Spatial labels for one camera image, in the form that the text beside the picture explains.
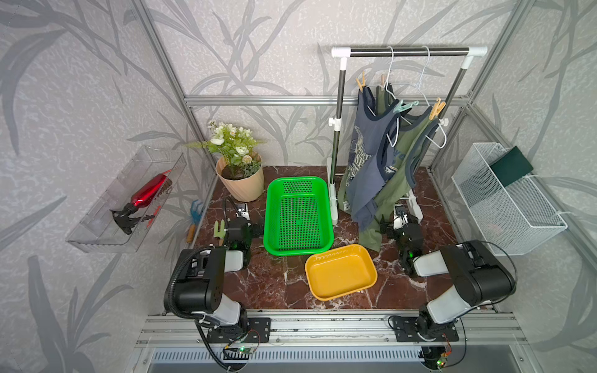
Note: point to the white wire hanger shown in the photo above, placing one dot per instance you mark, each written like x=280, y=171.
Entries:
x=418, y=87
x=386, y=99

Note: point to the red spray bottle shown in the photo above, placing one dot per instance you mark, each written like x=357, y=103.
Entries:
x=140, y=199

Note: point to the metal clothes rack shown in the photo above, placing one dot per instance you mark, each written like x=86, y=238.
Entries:
x=343, y=54

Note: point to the dark green cloth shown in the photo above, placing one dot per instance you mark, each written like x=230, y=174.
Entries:
x=511, y=166

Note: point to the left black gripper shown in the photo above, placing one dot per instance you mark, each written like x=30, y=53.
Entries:
x=235, y=226

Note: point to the clear acrylic wall shelf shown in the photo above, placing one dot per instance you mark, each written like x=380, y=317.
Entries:
x=97, y=232

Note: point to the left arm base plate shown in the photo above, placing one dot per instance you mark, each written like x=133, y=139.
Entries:
x=252, y=330

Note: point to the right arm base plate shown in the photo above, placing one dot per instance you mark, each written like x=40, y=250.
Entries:
x=422, y=329

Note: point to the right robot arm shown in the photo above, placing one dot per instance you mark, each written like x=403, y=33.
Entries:
x=478, y=279

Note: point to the green garden fork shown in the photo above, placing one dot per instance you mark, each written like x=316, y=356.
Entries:
x=219, y=231

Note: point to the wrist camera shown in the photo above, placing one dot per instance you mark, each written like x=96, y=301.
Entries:
x=242, y=210
x=400, y=216

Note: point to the yellow plastic tray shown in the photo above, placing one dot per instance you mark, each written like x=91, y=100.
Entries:
x=340, y=272

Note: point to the white wire mesh basket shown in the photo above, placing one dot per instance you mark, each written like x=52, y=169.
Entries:
x=514, y=220

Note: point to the navy blue tank top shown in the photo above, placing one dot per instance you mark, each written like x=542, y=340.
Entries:
x=365, y=175

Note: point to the green perforated plastic basket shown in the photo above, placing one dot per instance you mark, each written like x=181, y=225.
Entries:
x=298, y=218

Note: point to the olive green tank top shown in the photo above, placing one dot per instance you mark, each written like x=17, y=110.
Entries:
x=401, y=160

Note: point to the white flower plant pot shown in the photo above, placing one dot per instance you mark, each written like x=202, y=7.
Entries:
x=239, y=166

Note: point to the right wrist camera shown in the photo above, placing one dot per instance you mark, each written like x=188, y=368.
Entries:
x=400, y=216

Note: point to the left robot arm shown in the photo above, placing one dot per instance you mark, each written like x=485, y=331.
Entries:
x=195, y=289

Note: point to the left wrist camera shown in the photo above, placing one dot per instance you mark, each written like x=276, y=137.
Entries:
x=242, y=210

